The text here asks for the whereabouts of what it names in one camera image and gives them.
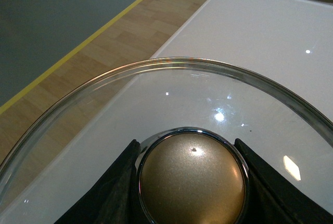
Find glass pot lid gold knob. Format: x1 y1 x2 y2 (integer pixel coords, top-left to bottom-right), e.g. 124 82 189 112
1 57 332 223

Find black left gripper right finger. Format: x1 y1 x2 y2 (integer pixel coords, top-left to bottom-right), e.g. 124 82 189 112
234 138 332 223

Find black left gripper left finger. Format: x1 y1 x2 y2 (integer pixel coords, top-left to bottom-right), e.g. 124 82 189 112
56 139 140 223

